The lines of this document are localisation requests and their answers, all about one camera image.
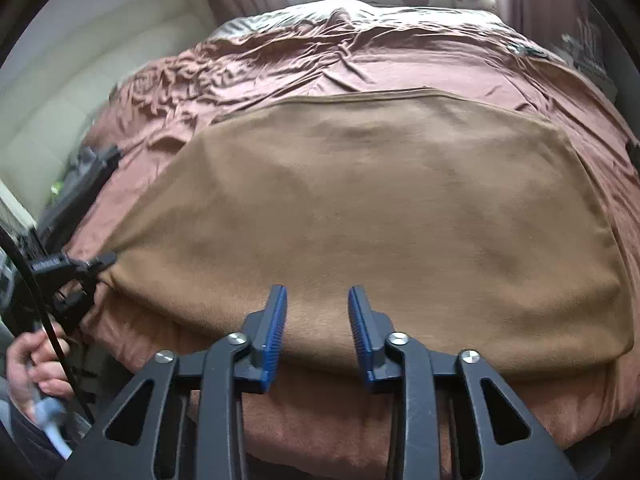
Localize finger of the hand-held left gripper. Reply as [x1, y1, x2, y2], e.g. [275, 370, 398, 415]
[75, 252, 119, 275]

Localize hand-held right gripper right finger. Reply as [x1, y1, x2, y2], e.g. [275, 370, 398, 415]
[347, 285, 581, 480]

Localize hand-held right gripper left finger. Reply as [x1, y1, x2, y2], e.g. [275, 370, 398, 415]
[55, 284, 290, 480]

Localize brown printed t-shirt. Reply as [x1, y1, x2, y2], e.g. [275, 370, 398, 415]
[100, 89, 636, 376]

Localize folded grey clothes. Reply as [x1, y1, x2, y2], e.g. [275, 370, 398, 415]
[67, 144, 123, 201]

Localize person's left hand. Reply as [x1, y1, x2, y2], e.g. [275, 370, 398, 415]
[6, 332, 71, 411]

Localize cream padded headboard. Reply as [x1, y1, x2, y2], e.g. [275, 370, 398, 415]
[0, 0, 216, 221]

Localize reddish brown blanket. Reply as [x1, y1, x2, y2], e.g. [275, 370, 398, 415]
[65, 7, 640, 461]

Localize pale grey pillow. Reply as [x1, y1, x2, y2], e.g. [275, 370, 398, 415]
[207, 0, 381, 41]

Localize white nightstand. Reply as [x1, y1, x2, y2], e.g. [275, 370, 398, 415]
[560, 15, 618, 96]

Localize black cable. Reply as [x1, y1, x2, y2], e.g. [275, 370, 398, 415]
[0, 225, 96, 423]

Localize tangled black cord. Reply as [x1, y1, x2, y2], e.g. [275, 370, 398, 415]
[510, 42, 551, 59]

